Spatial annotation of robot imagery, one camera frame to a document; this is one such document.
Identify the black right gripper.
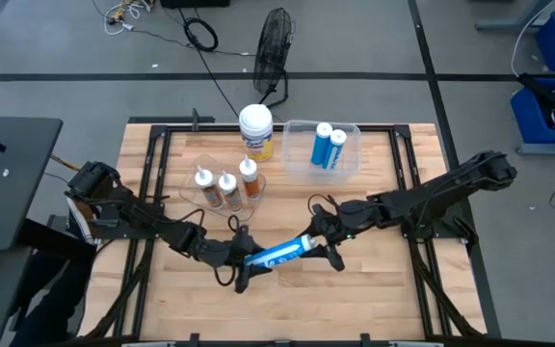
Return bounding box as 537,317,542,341
308,204,370,272

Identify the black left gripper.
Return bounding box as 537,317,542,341
208,226,273,294

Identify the blue silicone tube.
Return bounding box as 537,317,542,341
322,128,348,171
242,234,317,270
309,121,334,168

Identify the orange sealant tube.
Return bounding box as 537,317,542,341
238,153,262,201
217,169,244,213
194,165,225,209

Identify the Lysol wipes canister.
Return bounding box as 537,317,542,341
237,103,275,163

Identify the clear square plastic container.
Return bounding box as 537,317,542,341
281,119,363,187

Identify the clear oval plastic tray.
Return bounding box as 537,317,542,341
178,153,268,223

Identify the black floor fan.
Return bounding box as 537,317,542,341
251,6,296,109

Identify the black desk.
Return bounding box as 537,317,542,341
0,113,65,252

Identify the black equipment box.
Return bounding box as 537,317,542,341
160,0,231,10

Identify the black angled pole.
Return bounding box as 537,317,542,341
517,71,555,129

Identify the grey metal stand base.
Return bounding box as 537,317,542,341
474,0,555,33

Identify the black aluminium table frame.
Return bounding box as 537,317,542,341
77,122,489,347

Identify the black coiled cable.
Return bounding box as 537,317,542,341
183,17,220,53

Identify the white and yellow cable bundle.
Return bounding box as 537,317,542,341
102,0,156,38

